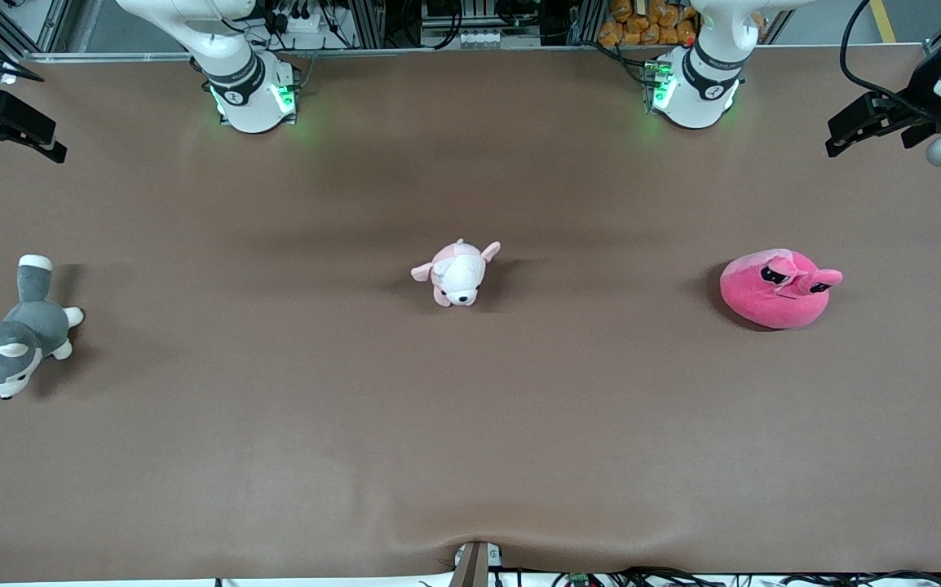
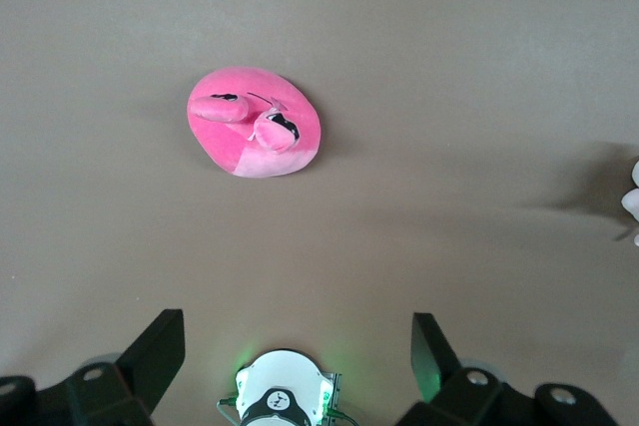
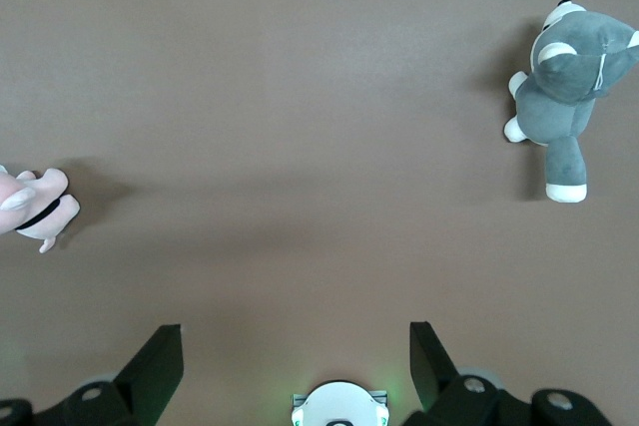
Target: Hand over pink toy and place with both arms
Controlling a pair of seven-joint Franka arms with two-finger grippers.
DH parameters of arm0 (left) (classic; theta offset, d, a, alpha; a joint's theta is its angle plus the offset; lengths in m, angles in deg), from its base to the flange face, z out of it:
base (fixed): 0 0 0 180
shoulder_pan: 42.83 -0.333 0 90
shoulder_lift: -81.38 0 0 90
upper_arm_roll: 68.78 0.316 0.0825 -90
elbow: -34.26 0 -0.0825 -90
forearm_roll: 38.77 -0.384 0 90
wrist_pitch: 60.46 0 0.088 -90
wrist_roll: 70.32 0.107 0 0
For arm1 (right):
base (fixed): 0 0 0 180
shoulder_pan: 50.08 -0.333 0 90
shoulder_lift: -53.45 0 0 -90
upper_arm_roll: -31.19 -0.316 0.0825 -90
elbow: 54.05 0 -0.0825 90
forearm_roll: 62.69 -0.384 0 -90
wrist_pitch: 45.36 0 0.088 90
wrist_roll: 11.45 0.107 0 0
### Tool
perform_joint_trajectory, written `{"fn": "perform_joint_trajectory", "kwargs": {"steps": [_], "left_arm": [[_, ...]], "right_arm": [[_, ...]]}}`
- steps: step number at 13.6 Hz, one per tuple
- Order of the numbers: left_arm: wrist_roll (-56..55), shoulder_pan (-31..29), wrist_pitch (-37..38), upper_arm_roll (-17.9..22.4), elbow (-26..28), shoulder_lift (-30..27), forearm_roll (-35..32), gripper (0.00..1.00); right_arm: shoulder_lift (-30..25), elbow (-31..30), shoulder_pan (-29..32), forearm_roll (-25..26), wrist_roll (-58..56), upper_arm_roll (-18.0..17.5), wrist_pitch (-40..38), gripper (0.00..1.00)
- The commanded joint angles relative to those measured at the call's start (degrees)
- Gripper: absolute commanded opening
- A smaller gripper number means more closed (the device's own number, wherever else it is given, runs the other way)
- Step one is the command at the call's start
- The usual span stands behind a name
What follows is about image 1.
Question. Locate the white power strip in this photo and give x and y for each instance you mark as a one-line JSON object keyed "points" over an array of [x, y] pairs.
{"points": [[299, 18]]}

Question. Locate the orange items pile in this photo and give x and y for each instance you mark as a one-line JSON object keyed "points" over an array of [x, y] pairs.
{"points": [[650, 24]]}

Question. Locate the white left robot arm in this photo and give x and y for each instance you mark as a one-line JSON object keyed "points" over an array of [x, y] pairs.
{"points": [[699, 98]]}

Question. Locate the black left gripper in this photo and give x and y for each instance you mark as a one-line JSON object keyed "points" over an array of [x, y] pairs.
{"points": [[916, 104]]}

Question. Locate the brown table cover mat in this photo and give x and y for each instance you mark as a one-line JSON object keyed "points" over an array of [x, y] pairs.
{"points": [[470, 424]]}

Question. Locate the round pink plush toy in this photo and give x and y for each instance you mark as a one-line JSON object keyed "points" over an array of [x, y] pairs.
{"points": [[764, 306]]}

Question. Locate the grey white husky plush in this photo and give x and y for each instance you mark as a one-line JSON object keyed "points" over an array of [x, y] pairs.
{"points": [[26, 334]]}

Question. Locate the brown camera mount post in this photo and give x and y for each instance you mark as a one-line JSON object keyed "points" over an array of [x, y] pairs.
{"points": [[470, 567]]}

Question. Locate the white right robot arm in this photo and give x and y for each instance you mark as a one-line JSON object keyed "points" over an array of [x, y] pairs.
{"points": [[250, 98]]}

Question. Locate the pink white dog plush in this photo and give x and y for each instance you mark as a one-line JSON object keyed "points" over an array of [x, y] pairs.
{"points": [[458, 277]]}

